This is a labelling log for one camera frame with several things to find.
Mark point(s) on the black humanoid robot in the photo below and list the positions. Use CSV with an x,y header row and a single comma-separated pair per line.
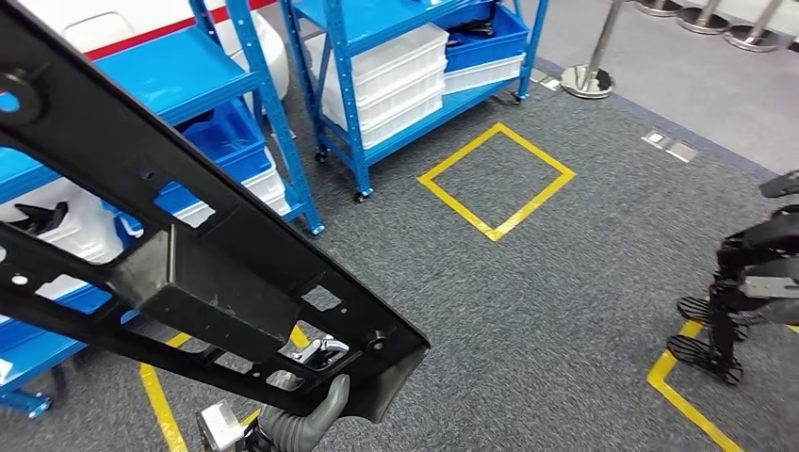
x,y
749,249

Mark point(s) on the white car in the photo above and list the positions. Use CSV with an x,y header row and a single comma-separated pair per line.
x,y
156,15

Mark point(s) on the black plastic plate holder part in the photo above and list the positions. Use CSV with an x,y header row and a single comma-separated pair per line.
x,y
93,112

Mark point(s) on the metal floor socket cover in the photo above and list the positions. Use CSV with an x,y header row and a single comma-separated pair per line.
x,y
671,148
545,80

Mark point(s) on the silver stanchion post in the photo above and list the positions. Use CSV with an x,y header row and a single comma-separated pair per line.
x,y
658,7
702,22
587,81
752,38

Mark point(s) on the red barrier belt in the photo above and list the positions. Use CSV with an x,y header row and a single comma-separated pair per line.
x,y
156,32

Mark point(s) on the white plastic crate stack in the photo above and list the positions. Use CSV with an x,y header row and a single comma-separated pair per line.
x,y
399,81

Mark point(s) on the white plastic tray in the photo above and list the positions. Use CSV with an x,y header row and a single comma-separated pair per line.
x,y
93,240
484,75

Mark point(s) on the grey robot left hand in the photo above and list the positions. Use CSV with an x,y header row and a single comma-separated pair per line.
x,y
334,399

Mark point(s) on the blue metal shelf rack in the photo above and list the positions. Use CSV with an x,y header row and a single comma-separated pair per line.
x,y
344,93
168,75

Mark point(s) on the yellow floor tape marking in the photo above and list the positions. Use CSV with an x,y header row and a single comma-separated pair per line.
x,y
496,235
662,377
159,405

